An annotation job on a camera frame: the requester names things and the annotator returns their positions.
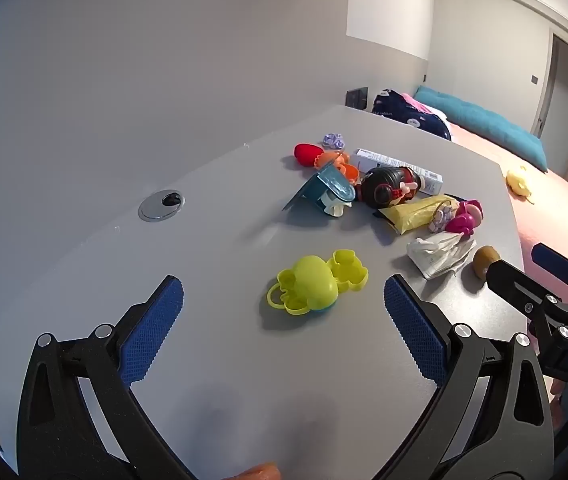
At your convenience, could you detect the red soft toy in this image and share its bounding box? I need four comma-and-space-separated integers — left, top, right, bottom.
294, 143, 325, 167

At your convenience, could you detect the yellow-green bear-shaped toy case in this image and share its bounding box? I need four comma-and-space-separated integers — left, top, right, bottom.
265, 249, 369, 317

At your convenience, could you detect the teal toy card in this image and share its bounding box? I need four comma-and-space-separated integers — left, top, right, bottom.
282, 165, 357, 218

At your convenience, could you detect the teal pillow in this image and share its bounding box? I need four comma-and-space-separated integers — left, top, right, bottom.
413, 85, 549, 173

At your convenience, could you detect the yellow plastic wrapper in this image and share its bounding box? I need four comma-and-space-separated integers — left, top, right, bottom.
379, 194, 460, 235

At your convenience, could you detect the black wall socket plate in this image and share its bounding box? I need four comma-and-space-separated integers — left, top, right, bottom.
345, 86, 369, 110

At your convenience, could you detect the black and red doll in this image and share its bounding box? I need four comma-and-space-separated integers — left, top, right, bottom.
359, 165, 422, 208

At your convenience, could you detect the person's right hand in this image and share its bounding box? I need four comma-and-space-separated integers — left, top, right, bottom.
550, 379, 565, 433

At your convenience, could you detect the orange plastic toy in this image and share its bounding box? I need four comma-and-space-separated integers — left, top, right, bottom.
314, 150, 362, 183

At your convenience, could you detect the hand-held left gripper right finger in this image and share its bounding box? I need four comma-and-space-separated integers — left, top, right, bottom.
374, 274, 557, 480

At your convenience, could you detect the white plastic bag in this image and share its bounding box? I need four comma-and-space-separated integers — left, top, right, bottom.
406, 234, 477, 281

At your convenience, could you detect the silver cable grommet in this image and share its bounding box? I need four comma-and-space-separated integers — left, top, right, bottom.
138, 189, 185, 222

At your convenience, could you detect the pink doll toy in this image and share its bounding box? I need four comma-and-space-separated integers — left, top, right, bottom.
429, 199, 485, 236

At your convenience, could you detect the long white cardboard box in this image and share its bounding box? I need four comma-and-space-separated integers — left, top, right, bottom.
351, 148, 444, 196

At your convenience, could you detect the navy printed blanket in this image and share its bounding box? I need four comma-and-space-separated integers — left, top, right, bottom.
371, 89, 452, 142

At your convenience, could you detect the pink bed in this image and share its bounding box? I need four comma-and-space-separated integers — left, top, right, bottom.
446, 122, 568, 311

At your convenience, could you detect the person's left hand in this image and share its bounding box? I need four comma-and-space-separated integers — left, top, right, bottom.
234, 462, 282, 480

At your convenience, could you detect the yellow plush toy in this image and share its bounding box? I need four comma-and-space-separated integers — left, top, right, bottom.
506, 165, 537, 205

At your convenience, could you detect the pink and white cloth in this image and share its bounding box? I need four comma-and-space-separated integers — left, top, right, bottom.
399, 92, 449, 122

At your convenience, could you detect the brown kiwi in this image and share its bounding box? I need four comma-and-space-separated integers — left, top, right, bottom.
473, 245, 501, 279

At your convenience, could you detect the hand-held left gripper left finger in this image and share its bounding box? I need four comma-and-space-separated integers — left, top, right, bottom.
16, 275, 199, 480

